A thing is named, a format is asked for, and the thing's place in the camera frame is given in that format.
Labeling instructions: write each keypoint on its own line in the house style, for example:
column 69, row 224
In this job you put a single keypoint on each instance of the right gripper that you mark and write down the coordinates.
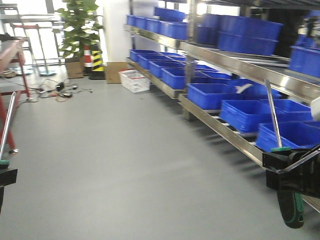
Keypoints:
column 303, row 176

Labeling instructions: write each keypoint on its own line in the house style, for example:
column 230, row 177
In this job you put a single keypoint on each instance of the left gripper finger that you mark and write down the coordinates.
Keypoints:
column 8, row 176

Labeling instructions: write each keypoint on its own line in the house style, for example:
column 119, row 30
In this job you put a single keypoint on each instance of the green black screwdriver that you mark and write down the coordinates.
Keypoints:
column 290, row 204
column 4, row 164

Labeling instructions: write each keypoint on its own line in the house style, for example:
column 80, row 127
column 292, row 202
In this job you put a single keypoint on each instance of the red framed work table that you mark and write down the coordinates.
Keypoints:
column 11, row 51

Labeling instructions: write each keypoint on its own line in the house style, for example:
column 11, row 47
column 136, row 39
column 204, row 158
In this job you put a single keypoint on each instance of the metal storage shelf rack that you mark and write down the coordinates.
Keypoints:
column 221, row 78

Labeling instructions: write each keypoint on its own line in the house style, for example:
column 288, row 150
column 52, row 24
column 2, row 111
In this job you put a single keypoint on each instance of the brown cardboard box on floor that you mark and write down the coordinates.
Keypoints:
column 74, row 67

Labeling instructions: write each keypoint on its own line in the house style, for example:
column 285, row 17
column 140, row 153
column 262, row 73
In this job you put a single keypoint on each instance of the yellow black striped cone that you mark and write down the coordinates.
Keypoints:
column 97, row 69

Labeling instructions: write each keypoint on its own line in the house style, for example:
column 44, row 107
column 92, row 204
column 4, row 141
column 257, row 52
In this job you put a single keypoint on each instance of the red white traffic cone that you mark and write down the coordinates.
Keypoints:
column 87, row 60

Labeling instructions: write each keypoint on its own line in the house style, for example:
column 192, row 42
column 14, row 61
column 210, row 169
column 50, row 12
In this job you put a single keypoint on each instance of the white plastic basket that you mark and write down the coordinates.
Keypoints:
column 134, row 81

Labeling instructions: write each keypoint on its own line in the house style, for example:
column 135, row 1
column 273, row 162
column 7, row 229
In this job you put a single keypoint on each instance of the green potted plant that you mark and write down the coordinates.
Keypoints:
column 80, row 27

